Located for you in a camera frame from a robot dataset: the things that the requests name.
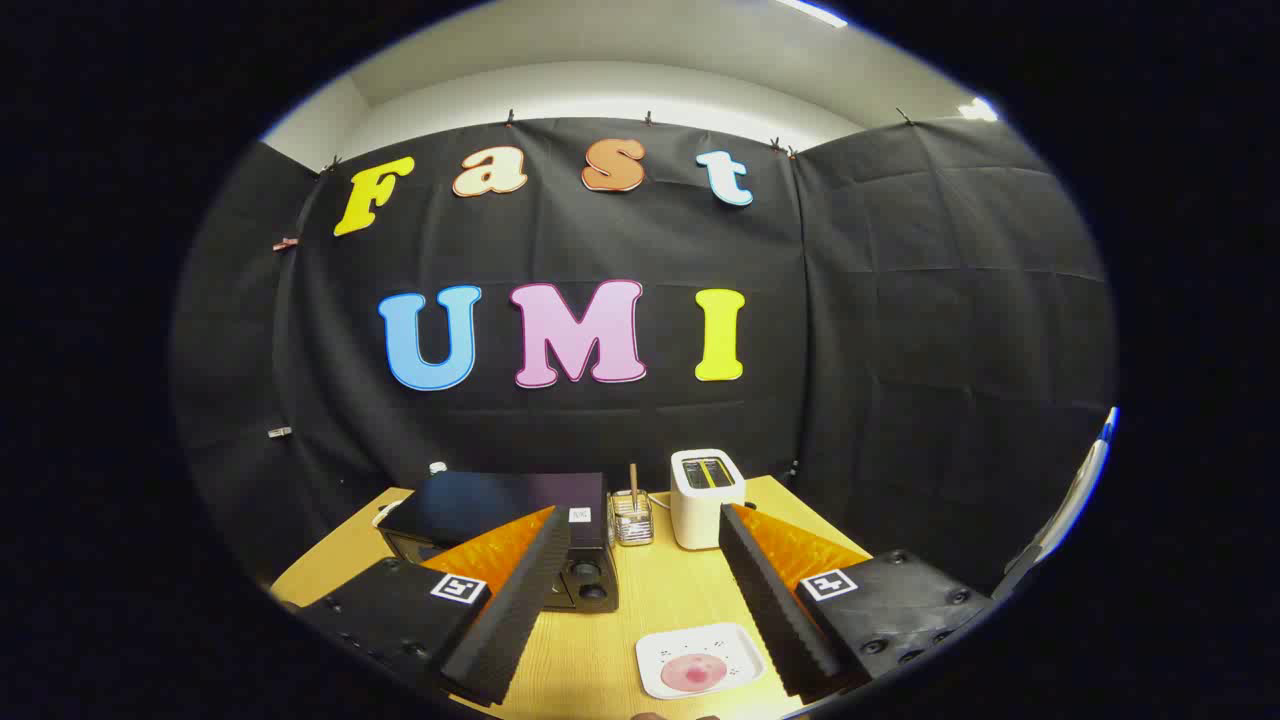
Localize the white square plate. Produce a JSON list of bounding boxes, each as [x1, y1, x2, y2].
[[635, 622, 766, 701]]

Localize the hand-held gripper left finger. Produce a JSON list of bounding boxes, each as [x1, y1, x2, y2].
[[298, 505, 573, 709]]

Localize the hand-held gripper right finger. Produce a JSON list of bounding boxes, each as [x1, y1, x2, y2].
[[718, 503, 996, 701]]

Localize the pink ham slice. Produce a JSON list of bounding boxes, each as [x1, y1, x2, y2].
[[660, 654, 728, 693]]

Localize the wire utensil holder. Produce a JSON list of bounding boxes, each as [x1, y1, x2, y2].
[[610, 490, 655, 547]]

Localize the white bread toaster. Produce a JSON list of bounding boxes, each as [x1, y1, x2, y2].
[[670, 449, 747, 551]]

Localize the white chair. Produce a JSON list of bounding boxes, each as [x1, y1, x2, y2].
[[1000, 408, 1119, 601]]

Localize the black toaster oven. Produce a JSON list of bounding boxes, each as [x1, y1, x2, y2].
[[376, 472, 621, 614]]

